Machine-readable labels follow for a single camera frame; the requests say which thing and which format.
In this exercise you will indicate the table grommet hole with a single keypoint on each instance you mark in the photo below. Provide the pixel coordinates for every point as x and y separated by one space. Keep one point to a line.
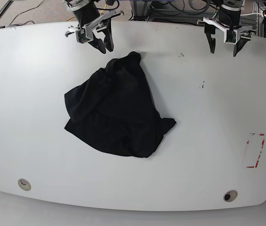
230 196
24 184

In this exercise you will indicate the red tape rectangle marking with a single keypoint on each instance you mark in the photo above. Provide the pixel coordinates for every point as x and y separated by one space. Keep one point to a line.
254 148

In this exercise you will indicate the black t-shirt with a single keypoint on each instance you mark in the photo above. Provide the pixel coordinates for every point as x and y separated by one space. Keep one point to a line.
114 112

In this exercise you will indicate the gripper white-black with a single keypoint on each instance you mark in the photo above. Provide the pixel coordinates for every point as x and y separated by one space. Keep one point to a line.
227 20
94 24

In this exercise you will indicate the left table grommet hole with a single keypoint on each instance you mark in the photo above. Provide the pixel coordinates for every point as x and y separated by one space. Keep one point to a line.
24 184

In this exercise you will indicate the right table grommet hole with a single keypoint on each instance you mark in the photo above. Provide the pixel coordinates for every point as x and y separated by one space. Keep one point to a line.
230 196

